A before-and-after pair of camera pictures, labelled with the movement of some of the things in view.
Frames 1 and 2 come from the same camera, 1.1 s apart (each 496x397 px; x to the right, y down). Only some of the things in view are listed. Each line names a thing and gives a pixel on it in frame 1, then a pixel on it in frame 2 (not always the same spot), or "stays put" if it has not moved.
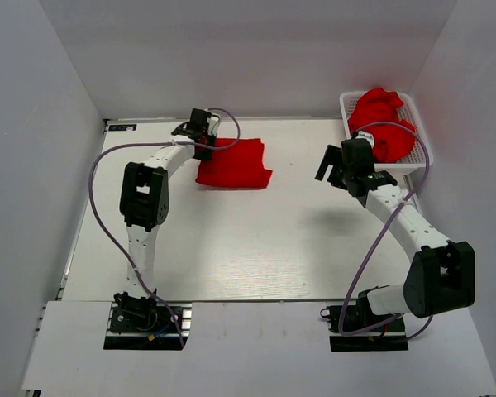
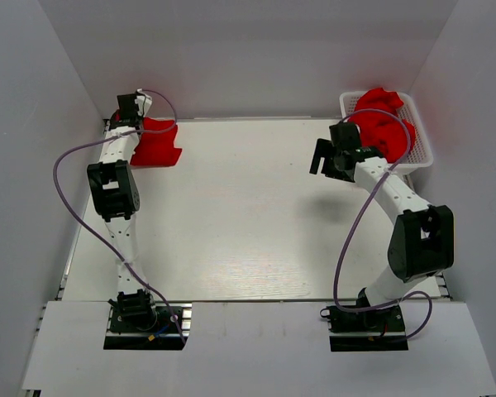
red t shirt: [239, 167] → [156, 146]
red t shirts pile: [376, 115] stays put
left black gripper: [204, 155] → [140, 117]
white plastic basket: [422, 155] stays put
